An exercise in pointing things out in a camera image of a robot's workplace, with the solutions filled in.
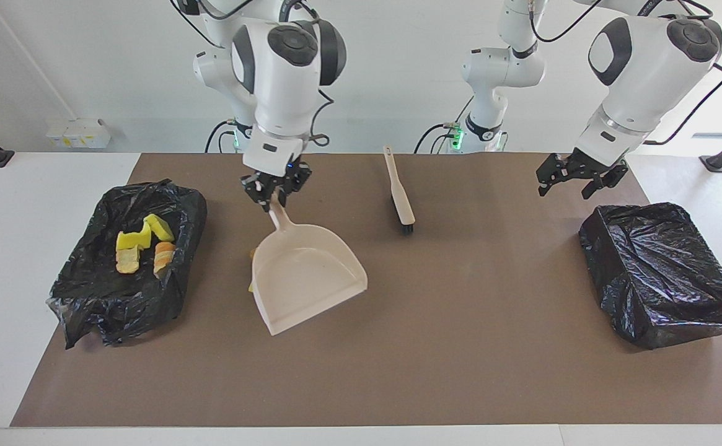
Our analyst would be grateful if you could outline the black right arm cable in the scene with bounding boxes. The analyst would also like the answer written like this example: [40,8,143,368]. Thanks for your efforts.
[172,0,338,148]

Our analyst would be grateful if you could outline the pale beige foam chunk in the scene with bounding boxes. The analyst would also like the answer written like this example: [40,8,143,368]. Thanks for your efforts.
[115,245,141,274]

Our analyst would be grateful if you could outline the beige hand brush black bristles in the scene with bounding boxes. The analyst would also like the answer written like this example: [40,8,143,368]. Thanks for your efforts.
[383,145,416,235]

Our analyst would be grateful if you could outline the beige plastic dustpan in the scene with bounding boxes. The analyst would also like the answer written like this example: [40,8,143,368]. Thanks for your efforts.
[251,197,369,337]

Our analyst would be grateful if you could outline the black base power cable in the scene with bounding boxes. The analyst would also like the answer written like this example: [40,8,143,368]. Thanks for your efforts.
[414,96,476,154]
[205,120,237,154]

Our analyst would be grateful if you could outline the white wall socket box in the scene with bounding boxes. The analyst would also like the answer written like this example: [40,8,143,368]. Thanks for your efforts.
[46,119,112,149]

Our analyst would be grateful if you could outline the brown table mat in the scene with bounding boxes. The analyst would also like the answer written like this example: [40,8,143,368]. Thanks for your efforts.
[11,153,722,428]

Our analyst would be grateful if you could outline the black trash bag bin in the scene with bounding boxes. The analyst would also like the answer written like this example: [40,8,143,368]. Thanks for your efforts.
[45,179,208,349]
[578,202,722,351]

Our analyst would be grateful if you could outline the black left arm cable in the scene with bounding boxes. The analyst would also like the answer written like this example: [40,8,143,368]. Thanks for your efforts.
[643,62,722,146]

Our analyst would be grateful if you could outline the tan beige foam chunk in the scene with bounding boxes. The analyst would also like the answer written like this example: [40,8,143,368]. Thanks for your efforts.
[153,242,177,276]

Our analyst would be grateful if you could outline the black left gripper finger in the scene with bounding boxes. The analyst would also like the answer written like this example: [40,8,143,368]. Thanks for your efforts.
[581,177,619,200]
[535,158,569,197]

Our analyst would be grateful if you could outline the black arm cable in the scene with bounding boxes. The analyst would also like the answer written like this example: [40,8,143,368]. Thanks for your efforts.
[172,0,338,148]
[643,62,722,146]

